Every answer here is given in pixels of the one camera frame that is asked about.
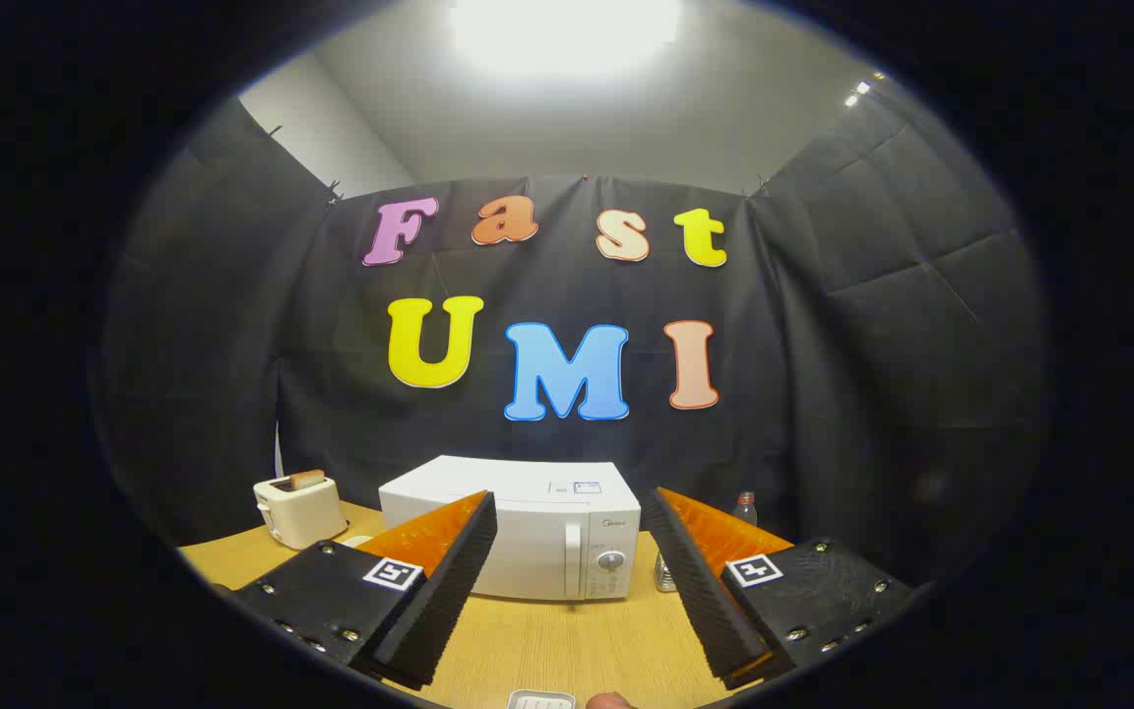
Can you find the toasted bread slice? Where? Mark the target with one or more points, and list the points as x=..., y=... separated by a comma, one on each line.
x=308, y=480

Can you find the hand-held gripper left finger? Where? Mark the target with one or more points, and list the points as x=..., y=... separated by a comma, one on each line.
x=449, y=581

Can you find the cream pop-up toaster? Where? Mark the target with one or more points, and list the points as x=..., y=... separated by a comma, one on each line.
x=301, y=517

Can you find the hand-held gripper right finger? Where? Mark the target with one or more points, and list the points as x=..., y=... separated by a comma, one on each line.
x=695, y=591

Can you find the clear bottle with red label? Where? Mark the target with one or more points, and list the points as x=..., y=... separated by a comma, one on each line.
x=745, y=510

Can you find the small white dish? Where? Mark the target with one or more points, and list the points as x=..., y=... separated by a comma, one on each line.
x=542, y=700

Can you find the ceiling light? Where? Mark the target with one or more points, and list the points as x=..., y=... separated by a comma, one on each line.
x=567, y=34

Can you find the white toaster oven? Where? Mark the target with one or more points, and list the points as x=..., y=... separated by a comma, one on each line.
x=537, y=527

